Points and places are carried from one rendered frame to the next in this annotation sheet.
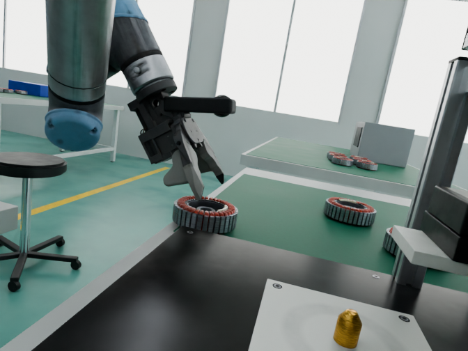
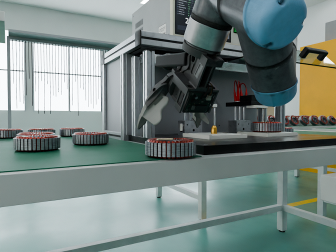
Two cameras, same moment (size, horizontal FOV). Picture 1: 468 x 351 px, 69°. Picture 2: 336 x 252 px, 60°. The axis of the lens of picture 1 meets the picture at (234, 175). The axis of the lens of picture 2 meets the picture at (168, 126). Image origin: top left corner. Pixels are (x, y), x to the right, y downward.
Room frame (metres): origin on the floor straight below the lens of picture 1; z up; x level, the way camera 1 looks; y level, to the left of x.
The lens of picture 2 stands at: (0.98, 0.53, 0.83)
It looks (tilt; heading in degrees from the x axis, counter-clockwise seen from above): 2 degrees down; 231
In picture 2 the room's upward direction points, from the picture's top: straight up
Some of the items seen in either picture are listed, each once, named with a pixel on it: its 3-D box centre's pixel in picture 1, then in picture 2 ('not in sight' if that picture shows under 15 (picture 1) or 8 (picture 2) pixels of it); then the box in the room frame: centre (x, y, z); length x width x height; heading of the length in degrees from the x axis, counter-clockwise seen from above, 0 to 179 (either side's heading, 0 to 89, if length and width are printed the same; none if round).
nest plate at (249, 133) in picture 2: not in sight; (266, 133); (0.02, -0.07, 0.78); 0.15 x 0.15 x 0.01; 79
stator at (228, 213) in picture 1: (205, 213); (170, 147); (0.57, 0.04, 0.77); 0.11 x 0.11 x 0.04
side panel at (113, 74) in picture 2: not in sight; (114, 99); (0.38, -0.55, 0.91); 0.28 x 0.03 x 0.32; 79
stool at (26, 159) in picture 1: (29, 211); not in sight; (1.64, 1.00, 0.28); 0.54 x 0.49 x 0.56; 79
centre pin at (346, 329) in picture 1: (348, 326); (214, 129); (0.26, -0.11, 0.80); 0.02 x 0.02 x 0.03
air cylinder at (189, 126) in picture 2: not in sight; (190, 127); (0.23, -0.26, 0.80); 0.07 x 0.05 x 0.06; 169
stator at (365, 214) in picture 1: (349, 210); (37, 142); (0.76, -0.27, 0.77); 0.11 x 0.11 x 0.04
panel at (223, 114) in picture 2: not in sight; (199, 97); (0.09, -0.34, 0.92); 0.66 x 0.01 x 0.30; 169
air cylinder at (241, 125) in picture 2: not in sight; (239, 126); (-0.01, -0.21, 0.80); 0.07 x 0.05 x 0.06; 169
